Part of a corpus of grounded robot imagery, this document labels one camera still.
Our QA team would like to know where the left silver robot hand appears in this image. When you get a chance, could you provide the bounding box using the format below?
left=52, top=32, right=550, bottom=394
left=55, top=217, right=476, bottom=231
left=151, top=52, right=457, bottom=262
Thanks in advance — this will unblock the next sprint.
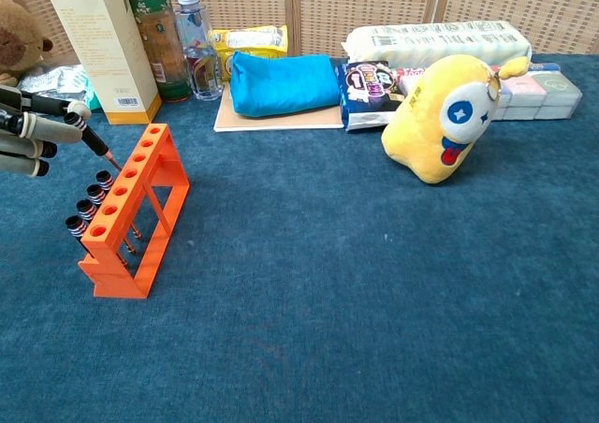
left=0, top=83, right=93, bottom=179

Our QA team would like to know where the orange tube rack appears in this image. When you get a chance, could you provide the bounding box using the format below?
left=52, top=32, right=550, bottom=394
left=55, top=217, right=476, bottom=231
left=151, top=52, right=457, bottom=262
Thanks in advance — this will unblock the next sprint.
left=78, top=123, right=191, bottom=300

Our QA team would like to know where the silver wet wipes pack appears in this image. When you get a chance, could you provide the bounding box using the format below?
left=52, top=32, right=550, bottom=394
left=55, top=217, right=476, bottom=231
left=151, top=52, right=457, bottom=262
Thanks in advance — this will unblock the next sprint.
left=16, top=64, right=102, bottom=113

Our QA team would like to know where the brown capybara plush toy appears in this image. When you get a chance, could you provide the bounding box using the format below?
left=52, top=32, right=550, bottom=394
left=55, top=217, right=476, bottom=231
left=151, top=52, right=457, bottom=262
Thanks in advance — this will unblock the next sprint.
left=0, top=0, right=54, bottom=90

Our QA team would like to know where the cream and yellow carton box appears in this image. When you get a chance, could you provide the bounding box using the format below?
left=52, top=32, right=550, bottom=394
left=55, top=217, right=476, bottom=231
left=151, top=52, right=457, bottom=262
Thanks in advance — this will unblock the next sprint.
left=46, top=0, right=163, bottom=126

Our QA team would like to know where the green tea bottle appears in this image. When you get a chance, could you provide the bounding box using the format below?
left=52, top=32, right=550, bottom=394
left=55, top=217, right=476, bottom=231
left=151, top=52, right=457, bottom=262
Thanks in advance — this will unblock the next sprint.
left=128, top=0, right=193, bottom=104

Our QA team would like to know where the clear water bottle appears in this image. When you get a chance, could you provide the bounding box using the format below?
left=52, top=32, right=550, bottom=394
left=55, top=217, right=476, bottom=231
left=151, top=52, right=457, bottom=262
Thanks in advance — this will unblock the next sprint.
left=174, top=0, right=225, bottom=102

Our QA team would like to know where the yellow snack bag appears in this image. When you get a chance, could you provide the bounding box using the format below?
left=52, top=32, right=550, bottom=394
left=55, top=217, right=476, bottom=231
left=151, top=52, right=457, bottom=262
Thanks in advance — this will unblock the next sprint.
left=209, top=24, right=289, bottom=82

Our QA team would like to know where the beige flat board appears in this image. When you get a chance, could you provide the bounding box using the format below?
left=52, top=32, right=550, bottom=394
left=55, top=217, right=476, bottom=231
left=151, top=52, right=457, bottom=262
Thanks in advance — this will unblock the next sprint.
left=213, top=83, right=346, bottom=133

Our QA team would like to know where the blue folded cloth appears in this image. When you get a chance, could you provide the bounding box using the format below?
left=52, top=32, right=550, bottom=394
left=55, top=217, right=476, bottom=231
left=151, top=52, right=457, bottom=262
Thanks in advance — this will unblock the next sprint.
left=229, top=51, right=342, bottom=118

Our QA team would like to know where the dark purple printed packet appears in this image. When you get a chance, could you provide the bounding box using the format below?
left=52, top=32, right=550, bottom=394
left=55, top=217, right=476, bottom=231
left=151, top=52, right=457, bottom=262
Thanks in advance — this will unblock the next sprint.
left=334, top=60, right=406, bottom=133

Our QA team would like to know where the blue carpet table cover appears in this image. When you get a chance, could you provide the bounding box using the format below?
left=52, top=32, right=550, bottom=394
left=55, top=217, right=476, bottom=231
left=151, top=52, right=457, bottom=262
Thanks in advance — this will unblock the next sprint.
left=0, top=52, right=599, bottom=423

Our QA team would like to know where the wicker folding screen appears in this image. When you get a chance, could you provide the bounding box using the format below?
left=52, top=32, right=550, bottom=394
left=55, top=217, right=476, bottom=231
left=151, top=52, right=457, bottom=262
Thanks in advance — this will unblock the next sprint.
left=0, top=0, right=599, bottom=66

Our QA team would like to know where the plastic food wrap box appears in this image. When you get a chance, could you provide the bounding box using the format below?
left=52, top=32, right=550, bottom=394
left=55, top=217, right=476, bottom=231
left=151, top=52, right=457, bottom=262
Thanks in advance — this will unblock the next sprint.
left=392, top=62, right=562, bottom=93

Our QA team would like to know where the yellow plush toy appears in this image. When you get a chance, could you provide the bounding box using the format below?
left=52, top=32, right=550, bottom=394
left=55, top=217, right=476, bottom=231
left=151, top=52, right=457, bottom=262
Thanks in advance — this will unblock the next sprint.
left=381, top=53, right=530, bottom=184

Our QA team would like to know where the white paper towel pack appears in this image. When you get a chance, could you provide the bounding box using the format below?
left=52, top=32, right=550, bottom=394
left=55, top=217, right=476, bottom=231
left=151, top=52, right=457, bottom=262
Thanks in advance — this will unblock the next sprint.
left=340, top=20, right=533, bottom=71

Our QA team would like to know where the pastel tissue pack bundle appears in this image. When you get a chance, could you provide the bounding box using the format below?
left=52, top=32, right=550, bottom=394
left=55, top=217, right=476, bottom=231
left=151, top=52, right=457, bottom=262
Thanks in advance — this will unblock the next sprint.
left=490, top=70, right=584, bottom=122

